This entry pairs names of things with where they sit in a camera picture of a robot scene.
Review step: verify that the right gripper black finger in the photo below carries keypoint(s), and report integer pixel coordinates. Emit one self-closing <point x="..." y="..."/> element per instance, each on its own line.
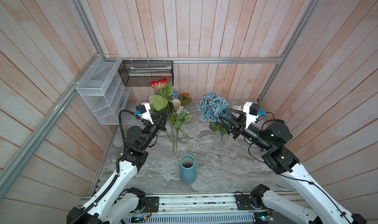
<point x="226" y="122"/>
<point x="236" y="115"/>

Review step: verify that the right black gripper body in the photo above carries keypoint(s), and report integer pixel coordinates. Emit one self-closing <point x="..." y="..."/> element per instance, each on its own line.
<point x="238" y="132"/>

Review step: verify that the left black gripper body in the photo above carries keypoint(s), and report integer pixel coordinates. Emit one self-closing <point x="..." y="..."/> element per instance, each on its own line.
<point x="152" y="129"/>

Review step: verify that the teal blue rose bouquet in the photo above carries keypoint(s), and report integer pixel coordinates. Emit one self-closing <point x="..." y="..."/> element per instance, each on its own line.
<point x="212" y="107"/>

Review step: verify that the pink white hydrangea bouquet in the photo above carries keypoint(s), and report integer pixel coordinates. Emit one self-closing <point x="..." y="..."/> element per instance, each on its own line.
<point x="236" y="107"/>

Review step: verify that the red sunflower stem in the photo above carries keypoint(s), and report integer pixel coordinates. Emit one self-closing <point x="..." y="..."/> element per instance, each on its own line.
<point x="163" y="90"/>

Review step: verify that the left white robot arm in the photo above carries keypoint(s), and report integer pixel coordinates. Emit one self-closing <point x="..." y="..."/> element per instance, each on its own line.
<point x="104" y="207"/>

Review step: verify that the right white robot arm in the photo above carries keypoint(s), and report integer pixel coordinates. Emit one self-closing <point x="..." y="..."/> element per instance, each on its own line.
<point x="272" y="140"/>

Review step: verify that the teal ceramic vase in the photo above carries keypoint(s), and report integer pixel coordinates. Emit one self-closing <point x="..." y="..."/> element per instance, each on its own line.
<point x="187" y="169"/>

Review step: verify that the blue hydrangea mixed bouquet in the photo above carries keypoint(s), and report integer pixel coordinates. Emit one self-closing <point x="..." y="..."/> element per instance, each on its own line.
<point x="173" y="96"/>

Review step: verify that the green leafy flower bunch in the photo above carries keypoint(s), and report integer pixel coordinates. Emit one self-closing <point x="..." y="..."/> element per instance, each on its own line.
<point x="178" y="116"/>

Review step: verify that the orange flower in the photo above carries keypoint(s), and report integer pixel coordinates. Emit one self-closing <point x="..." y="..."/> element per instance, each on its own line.
<point x="185" y="99"/>

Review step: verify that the black mesh basket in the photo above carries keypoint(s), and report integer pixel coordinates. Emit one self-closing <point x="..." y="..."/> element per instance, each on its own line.
<point x="139" y="73"/>

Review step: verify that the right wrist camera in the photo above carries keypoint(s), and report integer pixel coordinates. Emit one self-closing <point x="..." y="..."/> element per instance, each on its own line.
<point x="253" y="113"/>

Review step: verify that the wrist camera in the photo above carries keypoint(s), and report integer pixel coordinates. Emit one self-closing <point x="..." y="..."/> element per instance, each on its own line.
<point x="143" y="113"/>
<point x="253" y="113"/>

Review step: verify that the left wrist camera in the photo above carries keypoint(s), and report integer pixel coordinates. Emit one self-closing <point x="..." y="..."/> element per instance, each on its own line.
<point x="143" y="113"/>

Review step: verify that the white wire mesh shelf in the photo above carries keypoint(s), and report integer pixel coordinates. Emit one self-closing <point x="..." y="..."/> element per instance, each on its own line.
<point x="103" y="90"/>

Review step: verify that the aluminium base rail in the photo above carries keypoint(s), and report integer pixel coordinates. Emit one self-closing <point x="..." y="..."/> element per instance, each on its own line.
<point x="196" y="208"/>

